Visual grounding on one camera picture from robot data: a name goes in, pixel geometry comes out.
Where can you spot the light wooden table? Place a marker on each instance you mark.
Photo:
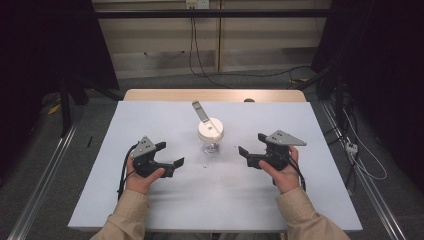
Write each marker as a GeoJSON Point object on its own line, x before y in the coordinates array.
{"type": "Point", "coordinates": [166, 95]}

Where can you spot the dark round table grommet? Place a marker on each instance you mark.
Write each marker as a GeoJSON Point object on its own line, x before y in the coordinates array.
{"type": "Point", "coordinates": [249, 100]}

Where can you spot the dark curtain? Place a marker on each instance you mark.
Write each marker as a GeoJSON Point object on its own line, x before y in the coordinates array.
{"type": "Point", "coordinates": [40, 50]}
{"type": "Point", "coordinates": [383, 50]}

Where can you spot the clear glass jar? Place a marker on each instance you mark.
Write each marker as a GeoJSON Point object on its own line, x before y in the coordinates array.
{"type": "Point", "coordinates": [211, 147]}

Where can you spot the black horizontal metal bar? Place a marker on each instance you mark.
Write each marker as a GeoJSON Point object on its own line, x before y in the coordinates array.
{"type": "Point", "coordinates": [213, 13]}

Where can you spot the black metal stand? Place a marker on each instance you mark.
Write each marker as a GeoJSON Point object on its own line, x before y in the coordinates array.
{"type": "Point", "coordinates": [66, 106]}

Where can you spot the person's right hand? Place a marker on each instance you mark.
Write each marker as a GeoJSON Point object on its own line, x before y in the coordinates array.
{"type": "Point", "coordinates": [285, 176]}

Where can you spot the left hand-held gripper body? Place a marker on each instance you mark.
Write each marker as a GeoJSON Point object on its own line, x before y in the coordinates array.
{"type": "Point", "coordinates": [146, 161]}

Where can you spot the yellow floor tape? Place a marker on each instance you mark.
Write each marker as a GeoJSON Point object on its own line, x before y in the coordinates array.
{"type": "Point", "coordinates": [54, 109]}

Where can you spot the white wall socket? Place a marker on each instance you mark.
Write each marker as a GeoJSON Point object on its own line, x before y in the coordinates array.
{"type": "Point", "coordinates": [197, 4]}

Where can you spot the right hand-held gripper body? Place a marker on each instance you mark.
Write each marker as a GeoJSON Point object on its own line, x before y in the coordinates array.
{"type": "Point", "coordinates": [276, 151]}

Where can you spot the small black floor object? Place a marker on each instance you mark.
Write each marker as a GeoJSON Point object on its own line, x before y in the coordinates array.
{"type": "Point", "coordinates": [89, 142]}

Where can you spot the white table board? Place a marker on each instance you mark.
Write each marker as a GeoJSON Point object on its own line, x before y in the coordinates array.
{"type": "Point", "coordinates": [216, 200]}

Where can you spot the metal floor rail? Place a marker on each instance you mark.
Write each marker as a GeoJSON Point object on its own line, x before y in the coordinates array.
{"type": "Point", "coordinates": [43, 180]}
{"type": "Point", "coordinates": [373, 190]}

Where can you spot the person's left hand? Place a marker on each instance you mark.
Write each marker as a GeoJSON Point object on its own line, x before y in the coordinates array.
{"type": "Point", "coordinates": [141, 181]}

